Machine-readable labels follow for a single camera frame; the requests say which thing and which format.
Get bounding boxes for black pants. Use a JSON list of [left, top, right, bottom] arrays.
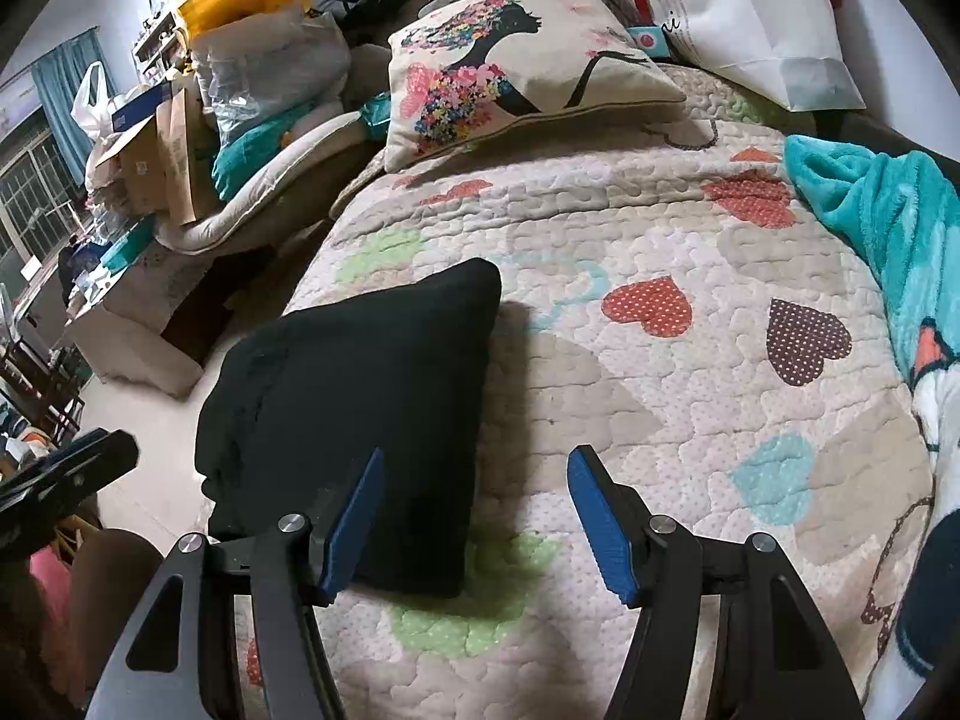
[[195, 259, 501, 598]]

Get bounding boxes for beige storage box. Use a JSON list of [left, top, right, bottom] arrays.
[[65, 242, 226, 398]]

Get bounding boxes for heart patterned quilt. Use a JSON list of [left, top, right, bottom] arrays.
[[290, 67, 932, 718]]

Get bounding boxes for brown cardboard box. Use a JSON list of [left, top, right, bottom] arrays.
[[86, 80, 220, 226]]

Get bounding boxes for teal cloth bundle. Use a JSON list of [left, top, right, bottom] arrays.
[[212, 103, 316, 203]]

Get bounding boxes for blue curtain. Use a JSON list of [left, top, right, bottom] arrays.
[[31, 28, 116, 187]]

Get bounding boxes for beige folded cushion mat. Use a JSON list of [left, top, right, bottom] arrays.
[[153, 110, 366, 255]]

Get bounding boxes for teal fleece blanket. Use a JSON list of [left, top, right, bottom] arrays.
[[784, 135, 958, 718]]

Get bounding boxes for teal box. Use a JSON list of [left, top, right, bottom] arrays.
[[359, 91, 391, 142]]

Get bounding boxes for floral lady print pillow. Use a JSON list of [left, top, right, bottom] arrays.
[[384, 0, 685, 172]]

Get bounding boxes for clear plastic bag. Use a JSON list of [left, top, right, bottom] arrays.
[[192, 4, 352, 146]]

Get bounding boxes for white paper bag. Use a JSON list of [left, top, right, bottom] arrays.
[[612, 0, 864, 112]]

